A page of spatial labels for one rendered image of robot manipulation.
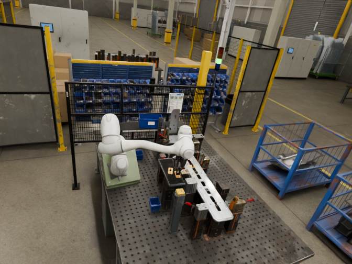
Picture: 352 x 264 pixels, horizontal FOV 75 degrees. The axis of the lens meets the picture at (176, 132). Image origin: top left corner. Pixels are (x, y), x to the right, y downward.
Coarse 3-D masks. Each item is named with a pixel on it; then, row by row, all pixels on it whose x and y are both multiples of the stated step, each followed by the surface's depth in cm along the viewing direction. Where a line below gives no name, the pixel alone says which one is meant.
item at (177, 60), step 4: (176, 60) 578; (180, 60) 562; (184, 60) 570; (188, 60) 576; (192, 64) 537; (196, 64) 544; (200, 64) 550; (212, 64) 570; (224, 64) 592; (212, 68) 559; (200, 116) 615
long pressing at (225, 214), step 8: (176, 136) 294; (192, 160) 251; (184, 168) 237; (200, 168) 240; (192, 176) 227; (200, 176) 228; (200, 184) 217; (208, 184) 219; (200, 192) 207; (216, 192) 211; (208, 200) 200; (216, 200) 202; (208, 208) 191; (216, 208) 193; (224, 208) 194; (216, 216) 185; (224, 216) 186; (232, 216) 188
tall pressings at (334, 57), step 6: (324, 42) 1292; (330, 42) 1292; (336, 42) 1305; (342, 42) 1304; (324, 48) 1291; (330, 48) 1292; (342, 48) 1332; (330, 54) 1305; (336, 54) 1332; (318, 60) 1320; (324, 60) 1320; (330, 60) 1334; (336, 60) 1345; (324, 66) 1334; (330, 66) 1363; (324, 72) 1364; (330, 72) 1377
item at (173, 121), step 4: (172, 112) 287; (176, 112) 288; (172, 116) 290; (176, 116) 291; (172, 120) 293; (176, 120) 294; (172, 124) 295; (176, 124) 297; (172, 128) 298; (176, 128) 300; (172, 132) 301; (176, 132) 303
